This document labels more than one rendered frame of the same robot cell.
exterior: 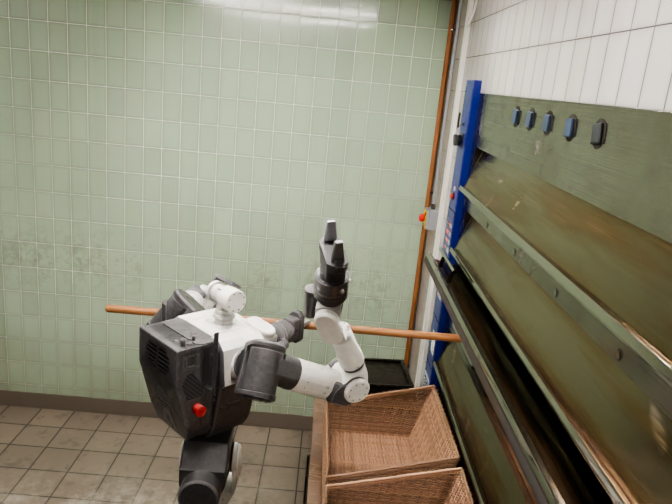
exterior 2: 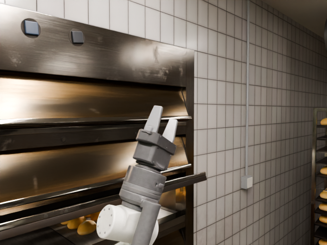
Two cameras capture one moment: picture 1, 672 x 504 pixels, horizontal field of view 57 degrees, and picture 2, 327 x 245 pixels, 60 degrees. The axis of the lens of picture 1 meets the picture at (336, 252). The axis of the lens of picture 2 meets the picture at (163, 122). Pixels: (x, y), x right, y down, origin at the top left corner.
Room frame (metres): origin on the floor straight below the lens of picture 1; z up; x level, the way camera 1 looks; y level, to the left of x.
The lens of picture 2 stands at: (1.91, 0.47, 1.76)
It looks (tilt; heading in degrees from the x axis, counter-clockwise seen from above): 2 degrees down; 226
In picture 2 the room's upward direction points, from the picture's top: straight up
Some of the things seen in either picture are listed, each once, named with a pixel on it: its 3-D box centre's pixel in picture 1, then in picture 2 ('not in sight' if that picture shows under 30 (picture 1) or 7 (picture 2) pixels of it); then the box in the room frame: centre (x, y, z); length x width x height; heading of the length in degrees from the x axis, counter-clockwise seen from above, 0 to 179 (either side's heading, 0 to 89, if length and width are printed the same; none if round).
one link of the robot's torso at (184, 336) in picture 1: (203, 369); not in sight; (1.62, 0.34, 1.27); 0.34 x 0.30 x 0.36; 46
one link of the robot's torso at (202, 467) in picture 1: (207, 459); not in sight; (1.58, 0.31, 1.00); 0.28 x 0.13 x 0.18; 2
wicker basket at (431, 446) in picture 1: (383, 442); not in sight; (2.22, -0.26, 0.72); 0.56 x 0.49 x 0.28; 2
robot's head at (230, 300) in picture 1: (225, 300); not in sight; (1.66, 0.30, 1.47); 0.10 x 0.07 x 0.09; 46
